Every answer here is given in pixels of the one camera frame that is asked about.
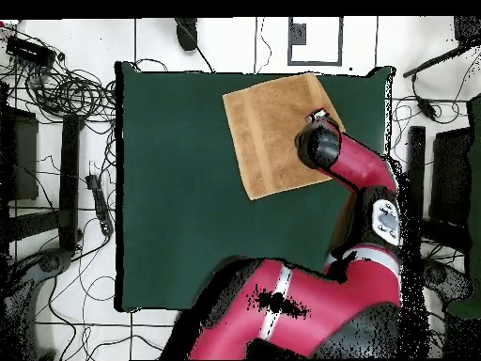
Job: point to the tan terry towel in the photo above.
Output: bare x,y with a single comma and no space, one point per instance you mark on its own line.
270,139

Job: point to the black stand bar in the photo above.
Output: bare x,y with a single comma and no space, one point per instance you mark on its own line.
417,150
69,180

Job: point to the person's foot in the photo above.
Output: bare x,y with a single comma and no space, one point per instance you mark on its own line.
187,34

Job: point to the dark green table cloth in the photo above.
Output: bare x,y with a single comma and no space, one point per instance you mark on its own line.
169,188

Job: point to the dark panel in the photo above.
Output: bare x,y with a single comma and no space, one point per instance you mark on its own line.
24,158
449,176

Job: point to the black electronics box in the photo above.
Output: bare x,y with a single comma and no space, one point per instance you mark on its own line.
30,52

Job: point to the green cloth beside table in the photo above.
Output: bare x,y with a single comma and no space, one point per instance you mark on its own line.
476,188

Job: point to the black power strip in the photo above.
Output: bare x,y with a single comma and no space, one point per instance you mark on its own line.
100,205

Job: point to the dark grey square plate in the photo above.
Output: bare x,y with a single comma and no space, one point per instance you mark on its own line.
297,34

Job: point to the grey stand base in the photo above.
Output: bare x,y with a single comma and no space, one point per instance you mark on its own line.
49,263
447,280

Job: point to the black tripod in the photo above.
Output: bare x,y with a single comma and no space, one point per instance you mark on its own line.
436,60

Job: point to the black power adapter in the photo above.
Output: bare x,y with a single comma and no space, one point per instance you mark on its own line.
426,108

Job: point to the grey square floor frame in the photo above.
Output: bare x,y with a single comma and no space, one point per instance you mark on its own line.
289,56

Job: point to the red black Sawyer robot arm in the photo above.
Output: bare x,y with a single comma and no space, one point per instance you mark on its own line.
319,301

